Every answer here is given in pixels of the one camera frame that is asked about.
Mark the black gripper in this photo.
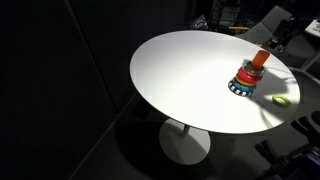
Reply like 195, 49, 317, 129
279, 15, 313, 48

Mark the dark green toy ring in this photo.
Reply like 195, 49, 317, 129
242, 62, 266, 77

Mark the grey chair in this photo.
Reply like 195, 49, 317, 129
245, 4, 295, 45

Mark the red transparent toy ring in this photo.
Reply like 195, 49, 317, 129
237, 67, 264, 83

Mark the white table pedestal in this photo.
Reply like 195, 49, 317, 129
158, 118, 212, 166

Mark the yellow-green toy ring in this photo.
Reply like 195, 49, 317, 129
271, 94, 292, 108

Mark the blue toy ring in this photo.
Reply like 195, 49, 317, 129
232, 80, 256, 93

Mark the orange toy ring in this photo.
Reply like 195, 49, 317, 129
234, 76, 258, 89

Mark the grey metal frame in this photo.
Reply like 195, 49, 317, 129
289, 49, 320, 85

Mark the dark purple clamp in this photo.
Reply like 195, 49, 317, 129
291, 148, 320, 169

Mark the orange stacking toy peg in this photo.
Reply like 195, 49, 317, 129
250, 49, 271, 71

